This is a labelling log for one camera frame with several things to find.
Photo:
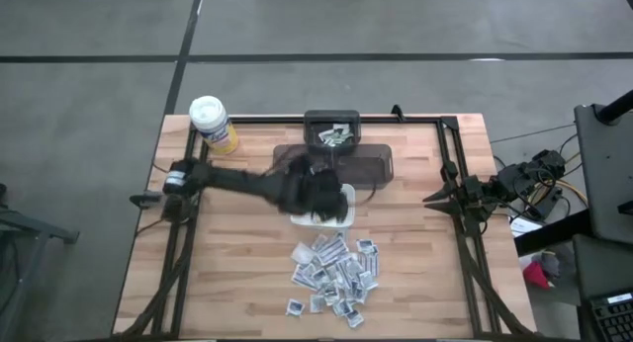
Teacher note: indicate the red cloth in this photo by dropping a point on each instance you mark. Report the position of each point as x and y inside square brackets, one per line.
[535, 275]

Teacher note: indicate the black keyboard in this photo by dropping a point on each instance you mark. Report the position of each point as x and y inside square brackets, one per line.
[613, 319]

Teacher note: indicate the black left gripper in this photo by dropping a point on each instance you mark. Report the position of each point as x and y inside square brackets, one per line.
[321, 194]

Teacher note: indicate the small translucent grey bin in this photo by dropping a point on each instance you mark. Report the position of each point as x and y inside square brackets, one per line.
[314, 127]

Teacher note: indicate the black bracket on table edge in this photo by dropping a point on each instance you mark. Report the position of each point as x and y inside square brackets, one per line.
[146, 199]

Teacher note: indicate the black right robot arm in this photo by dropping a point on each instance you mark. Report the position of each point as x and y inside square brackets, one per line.
[524, 176]

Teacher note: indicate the black power box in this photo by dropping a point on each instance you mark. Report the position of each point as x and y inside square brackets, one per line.
[546, 206]

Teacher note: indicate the green-striped white bandage packet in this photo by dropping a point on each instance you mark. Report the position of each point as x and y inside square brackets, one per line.
[328, 136]
[343, 133]

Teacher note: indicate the grey metal stand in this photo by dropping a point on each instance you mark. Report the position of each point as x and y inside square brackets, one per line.
[29, 233]

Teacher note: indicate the blue-striped white bandage packet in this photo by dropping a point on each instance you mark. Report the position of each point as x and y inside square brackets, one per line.
[332, 248]

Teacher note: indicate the white plastic bin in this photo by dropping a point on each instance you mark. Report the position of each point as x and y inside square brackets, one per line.
[349, 206]

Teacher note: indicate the white paper sheet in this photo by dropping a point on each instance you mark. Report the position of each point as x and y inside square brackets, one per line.
[524, 227]

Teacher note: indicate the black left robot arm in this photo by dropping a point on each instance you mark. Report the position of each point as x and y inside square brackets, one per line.
[232, 179]

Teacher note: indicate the crumpled white printed packet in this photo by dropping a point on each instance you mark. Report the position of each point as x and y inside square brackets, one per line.
[324, 275]
[302, 278]
[366, 245]
[321, 240]
[369, 281]
[317, 303]
[346, 273]
[341, 307]
[373, 266]

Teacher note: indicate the dark grey side desk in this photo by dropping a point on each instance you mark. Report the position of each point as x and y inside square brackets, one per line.
[605, 174]

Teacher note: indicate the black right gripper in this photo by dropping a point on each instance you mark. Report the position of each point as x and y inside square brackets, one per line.
[472, 213]

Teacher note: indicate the yellow white Lysol wipes canister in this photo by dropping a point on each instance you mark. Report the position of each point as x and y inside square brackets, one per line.
[212, 122]

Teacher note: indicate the plain white packet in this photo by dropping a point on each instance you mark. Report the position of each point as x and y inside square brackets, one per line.
[302, 254]

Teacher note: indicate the large translucent grey bin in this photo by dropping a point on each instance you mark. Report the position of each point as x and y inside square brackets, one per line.
[366, 166]

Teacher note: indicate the black table clamp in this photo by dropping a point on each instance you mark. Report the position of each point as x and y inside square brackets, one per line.
[397, 112]

